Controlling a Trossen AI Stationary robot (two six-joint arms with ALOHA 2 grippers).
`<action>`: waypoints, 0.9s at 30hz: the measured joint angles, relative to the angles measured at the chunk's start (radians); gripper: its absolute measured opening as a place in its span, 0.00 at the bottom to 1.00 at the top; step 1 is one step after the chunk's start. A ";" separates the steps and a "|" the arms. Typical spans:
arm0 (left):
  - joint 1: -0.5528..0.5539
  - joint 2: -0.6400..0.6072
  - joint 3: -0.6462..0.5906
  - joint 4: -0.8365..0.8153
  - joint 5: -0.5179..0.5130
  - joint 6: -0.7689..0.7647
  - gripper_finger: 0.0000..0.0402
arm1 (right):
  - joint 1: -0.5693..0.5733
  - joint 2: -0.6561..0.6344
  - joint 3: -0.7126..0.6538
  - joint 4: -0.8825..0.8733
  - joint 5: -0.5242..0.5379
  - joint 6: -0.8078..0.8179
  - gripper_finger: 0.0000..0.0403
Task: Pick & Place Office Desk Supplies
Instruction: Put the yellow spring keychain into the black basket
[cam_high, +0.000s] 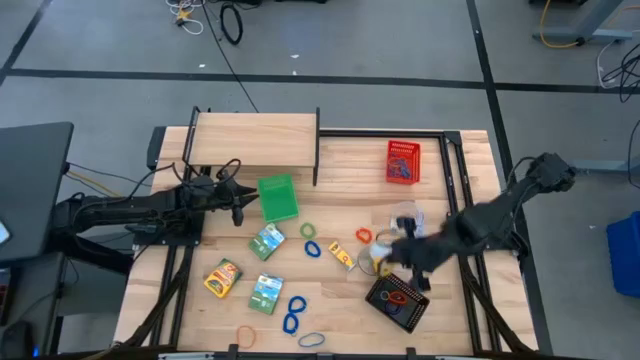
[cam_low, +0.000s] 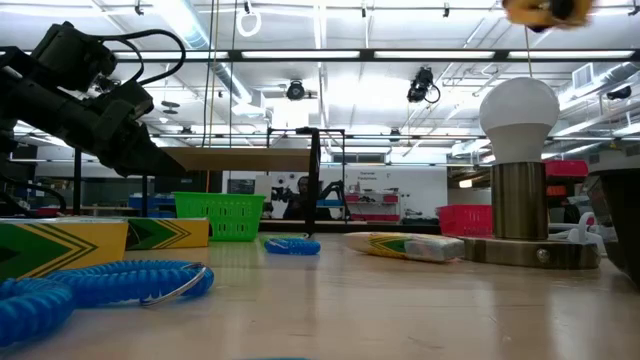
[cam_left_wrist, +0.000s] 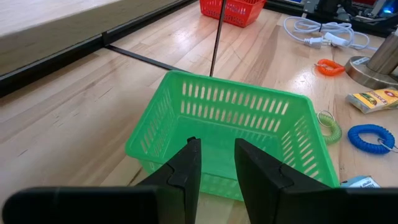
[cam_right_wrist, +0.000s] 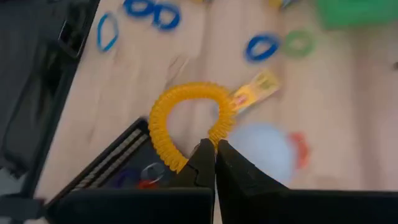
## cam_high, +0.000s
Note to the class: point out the black plastic basket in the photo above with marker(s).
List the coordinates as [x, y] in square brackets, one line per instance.
[417, 307]

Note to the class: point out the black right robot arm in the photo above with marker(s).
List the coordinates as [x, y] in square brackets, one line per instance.
[500, 210]

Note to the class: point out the black aluminium rig frame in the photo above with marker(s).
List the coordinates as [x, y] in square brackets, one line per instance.
[380, 133]

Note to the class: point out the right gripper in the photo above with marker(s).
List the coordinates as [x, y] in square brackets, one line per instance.
[425, 252]

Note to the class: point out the orange rubber band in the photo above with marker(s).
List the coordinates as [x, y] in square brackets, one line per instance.
[238, 337]

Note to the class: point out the red plastic basket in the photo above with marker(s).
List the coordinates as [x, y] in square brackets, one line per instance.
[402, 147]

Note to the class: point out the grey desk leg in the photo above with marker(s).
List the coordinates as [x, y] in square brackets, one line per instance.
[600, 36]

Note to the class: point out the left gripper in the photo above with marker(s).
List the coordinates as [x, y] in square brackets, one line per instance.
[220, 192]

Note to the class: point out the grey desk foot bar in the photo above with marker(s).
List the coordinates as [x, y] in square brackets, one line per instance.
[610, 166]

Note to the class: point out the green plastic basket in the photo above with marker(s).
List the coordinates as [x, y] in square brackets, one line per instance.
[278, 197]

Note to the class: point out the wooden shelf riser black frame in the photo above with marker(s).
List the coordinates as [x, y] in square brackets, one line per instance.
[255, 140]

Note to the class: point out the black computer desk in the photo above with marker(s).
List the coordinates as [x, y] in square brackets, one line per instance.
[30, 190]

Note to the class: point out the black computer mouse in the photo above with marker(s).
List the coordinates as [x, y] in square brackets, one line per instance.
[17, 340]

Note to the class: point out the small yellow crayon box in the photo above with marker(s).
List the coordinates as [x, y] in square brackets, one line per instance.
[342, 256]

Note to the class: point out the black box with LED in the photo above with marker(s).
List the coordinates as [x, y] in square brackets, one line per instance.
[156, 147]

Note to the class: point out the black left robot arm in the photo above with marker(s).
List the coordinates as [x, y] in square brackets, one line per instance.
[125, 210]

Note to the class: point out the blue plastic bin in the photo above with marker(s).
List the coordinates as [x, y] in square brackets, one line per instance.
[625, 255]

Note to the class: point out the yellow Crayola crayon box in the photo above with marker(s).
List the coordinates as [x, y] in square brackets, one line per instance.
[222, 277]

